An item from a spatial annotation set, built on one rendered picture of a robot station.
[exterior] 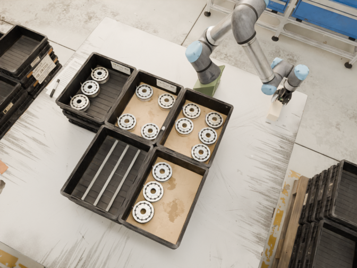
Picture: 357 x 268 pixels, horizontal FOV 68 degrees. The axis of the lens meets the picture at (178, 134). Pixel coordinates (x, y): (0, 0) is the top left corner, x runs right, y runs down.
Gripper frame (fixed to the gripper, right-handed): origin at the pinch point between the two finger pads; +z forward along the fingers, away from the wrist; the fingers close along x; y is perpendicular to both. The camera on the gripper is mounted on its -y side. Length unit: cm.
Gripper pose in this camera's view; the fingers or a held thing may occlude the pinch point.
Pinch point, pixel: (278, 101)
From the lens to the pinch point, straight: 185.3
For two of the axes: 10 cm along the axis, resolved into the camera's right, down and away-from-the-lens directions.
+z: -0.6, 4.3, 9.0
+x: 9.1, 4.0, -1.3
